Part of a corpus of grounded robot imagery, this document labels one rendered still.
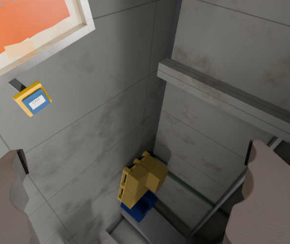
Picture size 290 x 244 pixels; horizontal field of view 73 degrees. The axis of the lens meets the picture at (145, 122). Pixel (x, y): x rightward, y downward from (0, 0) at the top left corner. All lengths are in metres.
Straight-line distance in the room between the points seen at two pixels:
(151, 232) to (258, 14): 6.74
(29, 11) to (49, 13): 0.08
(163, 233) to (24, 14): 7.44
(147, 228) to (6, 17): 7.29
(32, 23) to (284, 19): 2.85
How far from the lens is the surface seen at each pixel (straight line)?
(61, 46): 0.99
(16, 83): 1.19
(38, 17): 0.95
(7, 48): 0.93
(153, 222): 7.75
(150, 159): 5.53
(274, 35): 3.26
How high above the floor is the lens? 1.77
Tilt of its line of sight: 23 degrees down
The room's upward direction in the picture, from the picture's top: 123 degrees clockwise
